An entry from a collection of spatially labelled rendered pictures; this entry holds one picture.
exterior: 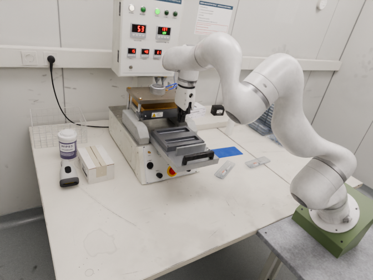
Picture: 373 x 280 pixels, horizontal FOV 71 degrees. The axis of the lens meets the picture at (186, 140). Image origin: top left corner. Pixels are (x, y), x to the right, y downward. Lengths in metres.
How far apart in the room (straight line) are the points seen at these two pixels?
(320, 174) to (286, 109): 0.26
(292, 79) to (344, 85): 2.73
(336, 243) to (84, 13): 1.65
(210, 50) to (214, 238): 0.73
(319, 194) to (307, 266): 0.38
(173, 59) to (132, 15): 0.46
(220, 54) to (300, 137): 0.32
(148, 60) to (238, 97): 0.87
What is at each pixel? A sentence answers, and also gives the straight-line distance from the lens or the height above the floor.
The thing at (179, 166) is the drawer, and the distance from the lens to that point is 1.07.
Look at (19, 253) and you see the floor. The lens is 2.09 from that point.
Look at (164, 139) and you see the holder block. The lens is 1.20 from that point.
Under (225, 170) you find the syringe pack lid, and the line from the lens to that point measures 1.48.
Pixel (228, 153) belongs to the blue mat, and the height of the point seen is 0.75.
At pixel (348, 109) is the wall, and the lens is 3.44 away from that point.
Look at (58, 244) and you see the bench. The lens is 1.09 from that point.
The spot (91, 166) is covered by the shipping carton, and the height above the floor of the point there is 0.84.
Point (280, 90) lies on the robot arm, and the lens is 0.72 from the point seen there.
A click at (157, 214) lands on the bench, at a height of 0.75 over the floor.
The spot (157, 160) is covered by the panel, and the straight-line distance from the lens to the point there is 1.30.
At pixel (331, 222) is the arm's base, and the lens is 1.28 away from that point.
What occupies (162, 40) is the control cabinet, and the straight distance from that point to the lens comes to 1.48.
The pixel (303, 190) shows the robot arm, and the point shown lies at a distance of 0.91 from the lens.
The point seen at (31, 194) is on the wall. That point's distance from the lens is 2.13.
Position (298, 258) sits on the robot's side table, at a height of 0.75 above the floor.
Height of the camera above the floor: 1.58
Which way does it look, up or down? 29 degrees down
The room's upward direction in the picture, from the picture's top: 11 degrees clockwise
